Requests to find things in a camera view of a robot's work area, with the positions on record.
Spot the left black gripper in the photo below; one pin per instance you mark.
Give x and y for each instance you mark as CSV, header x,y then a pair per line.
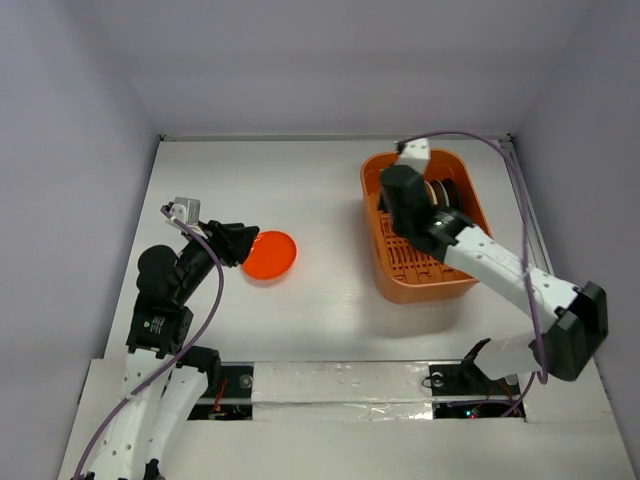
x,y
230,240

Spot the red plate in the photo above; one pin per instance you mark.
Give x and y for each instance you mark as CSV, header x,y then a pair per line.
x,y
272,256

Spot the black plate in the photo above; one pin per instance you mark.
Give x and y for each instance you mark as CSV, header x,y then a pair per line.
x,y
454,194

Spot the beige patterned plate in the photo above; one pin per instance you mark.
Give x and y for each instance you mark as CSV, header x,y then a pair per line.
x,y
432,194

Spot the blue white patterned plate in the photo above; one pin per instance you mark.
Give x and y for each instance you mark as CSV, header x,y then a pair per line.
x,y
441,193

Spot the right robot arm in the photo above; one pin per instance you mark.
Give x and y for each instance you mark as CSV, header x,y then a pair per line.
x,y
570,322

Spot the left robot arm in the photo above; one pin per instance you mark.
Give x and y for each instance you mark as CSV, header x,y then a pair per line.
x,y
165,371

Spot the orange plastic dish rack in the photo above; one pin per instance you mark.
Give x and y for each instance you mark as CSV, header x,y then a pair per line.
x,y
404,275

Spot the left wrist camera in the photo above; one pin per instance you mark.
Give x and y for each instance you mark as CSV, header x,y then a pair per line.
x,y
186,210

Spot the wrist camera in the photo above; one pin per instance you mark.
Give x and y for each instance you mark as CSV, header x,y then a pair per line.
x,y
415,154
186,210

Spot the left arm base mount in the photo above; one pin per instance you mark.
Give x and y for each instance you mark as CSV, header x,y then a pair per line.
x,y
230,399

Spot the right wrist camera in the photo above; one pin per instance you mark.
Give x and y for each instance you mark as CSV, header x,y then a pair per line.
x,y
415,154

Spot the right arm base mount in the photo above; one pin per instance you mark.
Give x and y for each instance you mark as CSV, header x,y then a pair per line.
x,y
464,393

